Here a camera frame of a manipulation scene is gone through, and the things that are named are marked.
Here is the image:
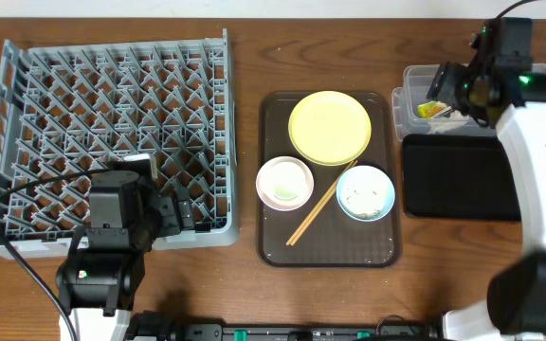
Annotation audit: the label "food scraps in bowl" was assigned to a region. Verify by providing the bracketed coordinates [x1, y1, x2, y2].
[341, 188, 385, 220]

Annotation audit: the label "green orange snack wrapper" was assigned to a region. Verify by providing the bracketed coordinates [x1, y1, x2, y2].
[417, 101, 449, 119]

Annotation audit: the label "clear plastic waste bin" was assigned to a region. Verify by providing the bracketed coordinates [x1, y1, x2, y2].
[391, 63, 546, 143]

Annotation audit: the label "yellow round plate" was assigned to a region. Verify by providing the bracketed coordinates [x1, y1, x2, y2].
[288, 91, 372, 166]

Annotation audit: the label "pink small bowl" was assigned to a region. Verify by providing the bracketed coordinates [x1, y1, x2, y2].
[255, 156, 315, 211]

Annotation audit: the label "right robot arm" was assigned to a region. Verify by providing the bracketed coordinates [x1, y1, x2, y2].
[427, 15, 546, 340]

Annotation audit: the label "grey plastic dishwasher rack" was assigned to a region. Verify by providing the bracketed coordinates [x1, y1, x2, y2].
[0, 35, 240, 258]

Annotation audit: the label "black rectangular waste bin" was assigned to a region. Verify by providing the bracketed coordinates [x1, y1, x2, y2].
[401, 135, 520, 222]

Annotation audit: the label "dark brown serving tray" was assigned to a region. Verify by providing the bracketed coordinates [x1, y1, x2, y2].
[258, 91, 402, 268]

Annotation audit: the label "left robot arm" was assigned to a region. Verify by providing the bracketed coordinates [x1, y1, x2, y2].
[56, 170, 194, 340]

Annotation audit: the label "light blue bowl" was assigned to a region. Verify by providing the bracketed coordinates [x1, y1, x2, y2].
[336, 165, 396, 223]

